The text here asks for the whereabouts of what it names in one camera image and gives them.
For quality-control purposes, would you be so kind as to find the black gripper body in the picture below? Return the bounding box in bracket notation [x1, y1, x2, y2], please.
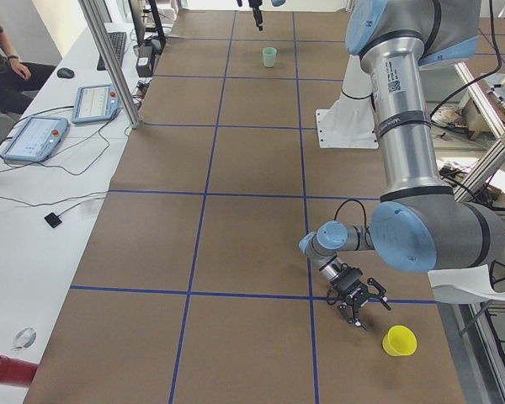
[248, 0, 262, 9]
[327, 267, 369, 310]

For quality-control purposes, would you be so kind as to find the yellow plastic cup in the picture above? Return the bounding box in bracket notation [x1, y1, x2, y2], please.
[382, 325, 417, 357]

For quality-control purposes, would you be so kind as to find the green plastic cup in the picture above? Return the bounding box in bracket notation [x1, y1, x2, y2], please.
[262, 46, 278, 68]

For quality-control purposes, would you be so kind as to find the person's hand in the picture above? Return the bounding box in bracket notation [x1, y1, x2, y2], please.
[9, 59, 31, 81]

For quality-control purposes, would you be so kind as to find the black computer monitor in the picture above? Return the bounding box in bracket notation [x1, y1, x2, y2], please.
[128, 0, 167, 50]

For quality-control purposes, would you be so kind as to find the black power adapter box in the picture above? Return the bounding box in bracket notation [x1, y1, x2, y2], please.
[136, 45, 154, 77]

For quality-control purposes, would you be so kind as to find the black keyboard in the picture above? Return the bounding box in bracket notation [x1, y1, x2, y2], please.
[107, 31, 127, 66]

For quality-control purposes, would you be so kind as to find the brown paper table mat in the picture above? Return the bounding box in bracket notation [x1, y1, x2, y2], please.
[26, 11, 464, 403]

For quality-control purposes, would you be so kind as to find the far blue teach pendant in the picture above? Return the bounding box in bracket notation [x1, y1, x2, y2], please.
[72, 84, 120, 125]

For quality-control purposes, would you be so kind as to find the blue teach pendant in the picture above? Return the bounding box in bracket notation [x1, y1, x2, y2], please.
[1, 116, 69, 162]
[72, 84, 120, 125]

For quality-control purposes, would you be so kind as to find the black computer mouse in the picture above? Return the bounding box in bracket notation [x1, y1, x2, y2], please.
[56, 67, 75, 79]

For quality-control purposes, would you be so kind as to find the near blue teach pendant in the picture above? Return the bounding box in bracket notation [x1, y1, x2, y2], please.
[1, 116, 69, 162]

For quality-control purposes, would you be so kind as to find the seated person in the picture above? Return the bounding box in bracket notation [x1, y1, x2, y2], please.
[0, 25, 56, 114]

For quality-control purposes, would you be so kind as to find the small black square device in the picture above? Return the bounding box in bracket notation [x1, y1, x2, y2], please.
[44, 212, 62, 228]

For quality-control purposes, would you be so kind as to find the clear tape roll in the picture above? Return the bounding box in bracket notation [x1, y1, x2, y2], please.
[12, 327, 37, 350]

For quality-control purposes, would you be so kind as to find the red cylinder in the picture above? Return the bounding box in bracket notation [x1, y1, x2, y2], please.
[0, 355, 38, 387]

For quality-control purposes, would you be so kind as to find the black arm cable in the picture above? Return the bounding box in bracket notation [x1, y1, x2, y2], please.
[333, 198, 369, 231]

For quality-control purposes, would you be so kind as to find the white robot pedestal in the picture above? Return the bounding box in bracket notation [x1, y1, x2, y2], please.
[315, 56, 379, 150]

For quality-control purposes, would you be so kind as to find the aluminium frame post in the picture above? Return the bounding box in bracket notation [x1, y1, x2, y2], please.
[78, 0, 141, 129]

